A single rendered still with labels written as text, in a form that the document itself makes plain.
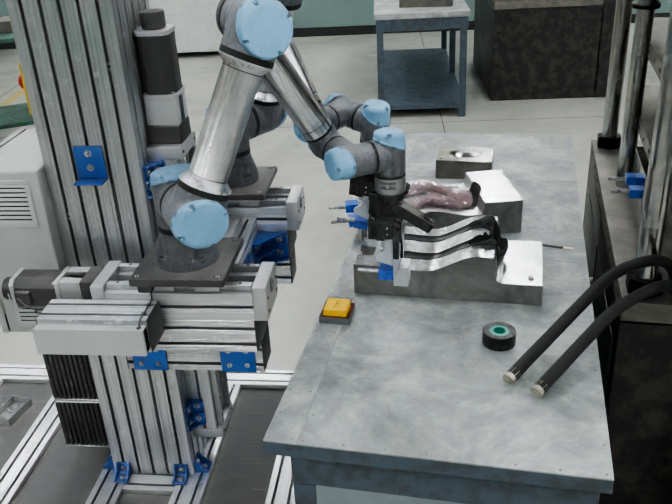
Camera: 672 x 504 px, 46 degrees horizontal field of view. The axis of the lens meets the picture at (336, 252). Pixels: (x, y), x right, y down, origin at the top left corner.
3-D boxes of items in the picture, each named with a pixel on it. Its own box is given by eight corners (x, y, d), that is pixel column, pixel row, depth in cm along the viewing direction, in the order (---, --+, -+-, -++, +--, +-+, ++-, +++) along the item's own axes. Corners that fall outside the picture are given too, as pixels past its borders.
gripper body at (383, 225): (373, 229, 199) (372, 184, 194) (407, 230, 197) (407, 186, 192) (368, 242, 193) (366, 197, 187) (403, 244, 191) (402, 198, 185)
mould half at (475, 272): (354, 293, 217) (352, 249, 211) (371, 250, 239) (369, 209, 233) (541, 305, 206) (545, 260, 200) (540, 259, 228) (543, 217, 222)
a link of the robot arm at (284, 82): (192, 4, 170) (310, 165, 198) (207, 12, 161) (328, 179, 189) (233, -29, 171) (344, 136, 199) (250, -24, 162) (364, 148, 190)
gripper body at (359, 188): (353, 183, 225) (356, 146, 218) (383, 188, 224) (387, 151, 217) (348, 197, 219) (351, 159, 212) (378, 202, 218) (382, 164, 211)
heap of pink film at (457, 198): (397, 220, 243) (396, 197, 240) (389, 198, 259) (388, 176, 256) (479, 213, 245) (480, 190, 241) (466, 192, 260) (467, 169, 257)
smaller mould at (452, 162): (435, 178, 288) (435, 160, 285) (439, 163, 301) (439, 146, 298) (490, 180, 284) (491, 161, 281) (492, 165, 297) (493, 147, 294)
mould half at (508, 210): (361, 245, 242) (360, 212, 237) (353, 211, 266) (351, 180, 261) (521, 232, 245) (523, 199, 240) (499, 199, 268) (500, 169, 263)
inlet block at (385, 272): (356, 283, 200) (355, 265, 198) (360, 274, 205) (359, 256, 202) (407, 286, 198) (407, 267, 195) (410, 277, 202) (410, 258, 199)
